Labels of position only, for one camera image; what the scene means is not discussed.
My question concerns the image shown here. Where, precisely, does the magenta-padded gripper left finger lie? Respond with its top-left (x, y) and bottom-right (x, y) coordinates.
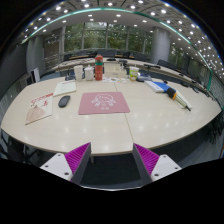
top-left (39, 142), bottom-right (92, 185)

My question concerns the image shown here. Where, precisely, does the pink mouse pad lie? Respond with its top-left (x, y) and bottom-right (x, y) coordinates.
top-left (78, 91), bottom-right (131, 116)

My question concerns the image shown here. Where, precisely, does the red and white magazine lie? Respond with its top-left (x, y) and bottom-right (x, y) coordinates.
top-left (24, 92), bottom-right (54, 126)

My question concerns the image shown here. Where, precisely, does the dark pouch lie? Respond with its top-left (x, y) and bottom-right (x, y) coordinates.
top-left (136, 73), bottom-right (153, 83)

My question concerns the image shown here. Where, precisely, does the black and yellow folding umbrella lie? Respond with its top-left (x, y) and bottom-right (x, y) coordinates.
top-left (166, 87), bottom-right (193, 112)

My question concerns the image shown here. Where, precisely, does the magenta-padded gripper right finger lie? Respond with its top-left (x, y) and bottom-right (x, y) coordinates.
top-left (132, 143), bottom-right (183, 186)

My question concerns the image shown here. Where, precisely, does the black computer mouse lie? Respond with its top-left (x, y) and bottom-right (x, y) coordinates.
top-left (58, 95), bottom-right (71, 108)

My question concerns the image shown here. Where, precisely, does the green and white paper cup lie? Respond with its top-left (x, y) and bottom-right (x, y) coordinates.
top-left (128, 66), bottom-right (140, 82)

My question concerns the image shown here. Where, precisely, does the white lidded mug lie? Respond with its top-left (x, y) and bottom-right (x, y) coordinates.
top-left (83, 65), bottom-right (95, 82)

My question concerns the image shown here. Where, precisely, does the blue and white book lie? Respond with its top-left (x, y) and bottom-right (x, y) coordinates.
top-left (144, 80), bottom-right (173, 94)

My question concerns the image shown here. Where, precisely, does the long curved conference table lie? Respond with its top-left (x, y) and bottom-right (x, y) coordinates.
top-left (49, 57), bottom-right (198, 84)

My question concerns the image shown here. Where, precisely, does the white paper booklet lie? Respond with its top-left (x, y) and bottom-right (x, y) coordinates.
top-left (52, 80), bottom-right (78, 97)

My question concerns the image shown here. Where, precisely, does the white leaning board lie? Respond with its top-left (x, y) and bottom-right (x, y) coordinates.
top-left (32, 67), bottom-right (41, 83)

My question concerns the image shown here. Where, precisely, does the red thermos bottle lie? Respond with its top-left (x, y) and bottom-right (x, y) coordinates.
top-left (94, 54), bottom-right (105, 82)

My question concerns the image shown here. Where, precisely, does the colourful sticker sheet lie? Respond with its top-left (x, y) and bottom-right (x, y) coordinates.
top-left (102, 76), bottom-right (128, 84)

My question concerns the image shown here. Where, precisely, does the group of office chairs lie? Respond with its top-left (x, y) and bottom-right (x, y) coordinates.
top-left (63, 49), bottom-right (204, 84)

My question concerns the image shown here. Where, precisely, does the group of ceiling lights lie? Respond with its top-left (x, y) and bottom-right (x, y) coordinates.
top-left (23, 0), bottom-right (224, 76)

